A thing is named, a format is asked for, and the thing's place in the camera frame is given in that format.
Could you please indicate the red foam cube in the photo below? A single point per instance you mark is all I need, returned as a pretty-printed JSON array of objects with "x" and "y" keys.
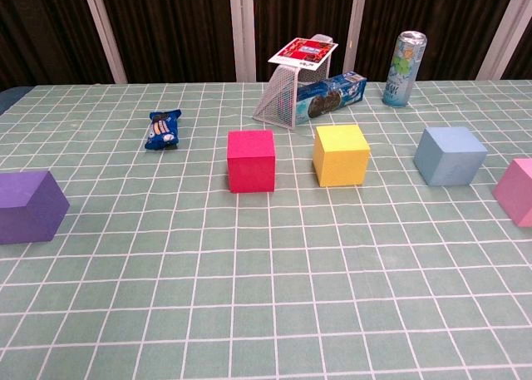
[{"x": 251, "y": 168}]

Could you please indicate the purple foam cube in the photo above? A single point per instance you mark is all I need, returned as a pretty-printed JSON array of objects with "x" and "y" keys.
[{"x": 25, "y": 222}]

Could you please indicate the yellow foam cube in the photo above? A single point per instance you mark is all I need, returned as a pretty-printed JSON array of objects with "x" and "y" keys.
[{"x": 341, "y": 164}]

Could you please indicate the light green drink can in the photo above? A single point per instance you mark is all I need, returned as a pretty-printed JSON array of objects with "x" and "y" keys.
[{"x": 401, "y": 76}]

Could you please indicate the light blue foam cube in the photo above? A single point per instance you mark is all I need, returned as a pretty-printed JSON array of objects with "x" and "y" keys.
[{"x": 449, "y": 159}]

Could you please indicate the green checked tablecloth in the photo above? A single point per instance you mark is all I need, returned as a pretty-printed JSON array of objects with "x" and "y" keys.
[{"x": 266, "y": 292}]

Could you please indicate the red and white snack pack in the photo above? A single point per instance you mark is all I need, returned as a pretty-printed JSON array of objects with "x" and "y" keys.
[{"x": 303, "y": 53}]

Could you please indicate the blue cookie box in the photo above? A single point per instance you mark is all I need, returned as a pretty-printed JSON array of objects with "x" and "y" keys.
[{"x": 328, "y": 97}]

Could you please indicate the small blue cookie packet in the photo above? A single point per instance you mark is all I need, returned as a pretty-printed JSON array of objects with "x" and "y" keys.
[{"x": 162, "y": 130}]

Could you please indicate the pink foam cube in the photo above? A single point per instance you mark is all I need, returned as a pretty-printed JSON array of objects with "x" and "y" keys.
[{"x": 517, "y": 189}]

